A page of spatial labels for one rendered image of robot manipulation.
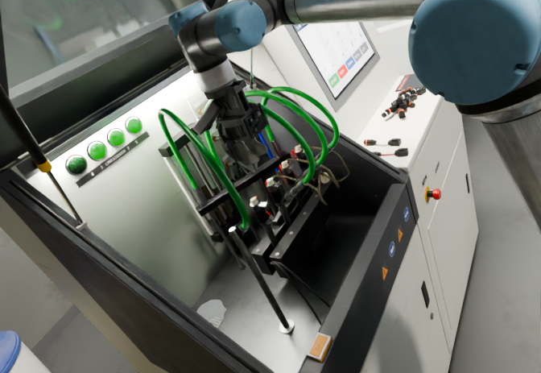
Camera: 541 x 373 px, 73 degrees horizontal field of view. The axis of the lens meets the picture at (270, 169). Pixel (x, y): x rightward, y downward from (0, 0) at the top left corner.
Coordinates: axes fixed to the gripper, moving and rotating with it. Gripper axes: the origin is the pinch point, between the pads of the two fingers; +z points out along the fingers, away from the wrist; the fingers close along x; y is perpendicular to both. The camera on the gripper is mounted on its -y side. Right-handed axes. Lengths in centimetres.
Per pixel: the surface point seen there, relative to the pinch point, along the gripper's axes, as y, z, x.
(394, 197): 20.0, 28.1, 24.6
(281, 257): 0.4, 25.2, -4.4
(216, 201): -21.9, 13.5, 2.0
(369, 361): 21, 47, -12
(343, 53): -6, 0, 71
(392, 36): -21, 23, 162
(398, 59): -20, 37, 162
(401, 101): 11, 21, 69
